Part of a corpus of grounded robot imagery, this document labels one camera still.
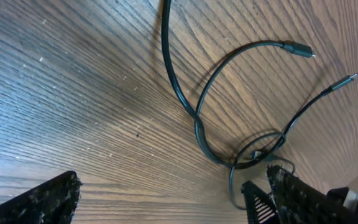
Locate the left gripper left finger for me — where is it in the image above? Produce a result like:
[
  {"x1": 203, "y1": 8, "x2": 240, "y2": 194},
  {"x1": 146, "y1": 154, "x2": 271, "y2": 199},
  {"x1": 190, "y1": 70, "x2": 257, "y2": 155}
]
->
[{"x1": 0, "y1": 170, "x2": 82, "y2": 224}]

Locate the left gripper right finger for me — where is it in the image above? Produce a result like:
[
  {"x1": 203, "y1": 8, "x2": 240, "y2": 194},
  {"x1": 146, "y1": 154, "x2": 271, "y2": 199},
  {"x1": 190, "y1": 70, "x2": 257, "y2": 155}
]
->
[{"x1": 267, "y1": 166, "x2": 358, "y2": 224}]

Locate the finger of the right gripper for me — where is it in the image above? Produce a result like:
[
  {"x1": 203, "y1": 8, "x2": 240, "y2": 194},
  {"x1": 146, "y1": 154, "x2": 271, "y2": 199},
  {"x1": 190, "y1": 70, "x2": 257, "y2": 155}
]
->
[{"x1": 241, "y1": 181, "x2": 280, "y2": 224}]

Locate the black usb cable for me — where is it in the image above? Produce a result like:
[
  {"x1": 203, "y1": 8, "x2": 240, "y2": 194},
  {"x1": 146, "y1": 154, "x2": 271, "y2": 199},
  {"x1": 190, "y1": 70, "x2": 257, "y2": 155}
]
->
[
  {"x1": 160, "y1": 0, "x2": 316, "y2": 170},
  {"x1": 227, "y1": 73, "x2": 358, "y2": 211}
]

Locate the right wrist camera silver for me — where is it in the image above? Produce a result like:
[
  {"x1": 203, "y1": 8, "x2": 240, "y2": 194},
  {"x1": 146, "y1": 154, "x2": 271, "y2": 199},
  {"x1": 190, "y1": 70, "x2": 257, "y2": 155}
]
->
[{"x1": 326, "y1": 187, "x2": 358, "y2": 214}]

